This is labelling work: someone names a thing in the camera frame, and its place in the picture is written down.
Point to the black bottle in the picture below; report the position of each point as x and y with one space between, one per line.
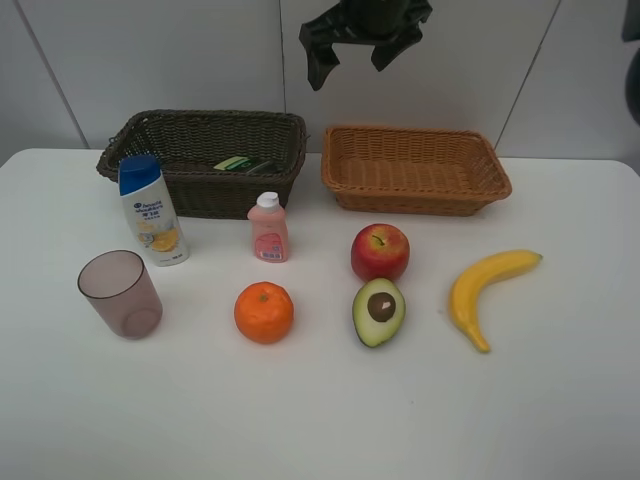
247 165

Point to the pink lotion bottle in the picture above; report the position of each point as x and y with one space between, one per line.
270 241

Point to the avocado half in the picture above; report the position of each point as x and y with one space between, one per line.
378 312

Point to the dark brown wicker basket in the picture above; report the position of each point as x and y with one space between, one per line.
188 143

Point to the tan wicker basket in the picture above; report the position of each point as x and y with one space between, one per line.
412 171

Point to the red apple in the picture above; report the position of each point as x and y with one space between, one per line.
380 251

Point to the translucent purple plastic cup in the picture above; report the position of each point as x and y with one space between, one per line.
118 286

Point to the orange mandarin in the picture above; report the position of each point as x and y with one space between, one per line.
264 313

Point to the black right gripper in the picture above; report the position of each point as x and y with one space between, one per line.
391 26

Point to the yellow banana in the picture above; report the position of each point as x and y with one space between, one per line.
466 290

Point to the white blue shampoo bottle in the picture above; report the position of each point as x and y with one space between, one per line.
149 210

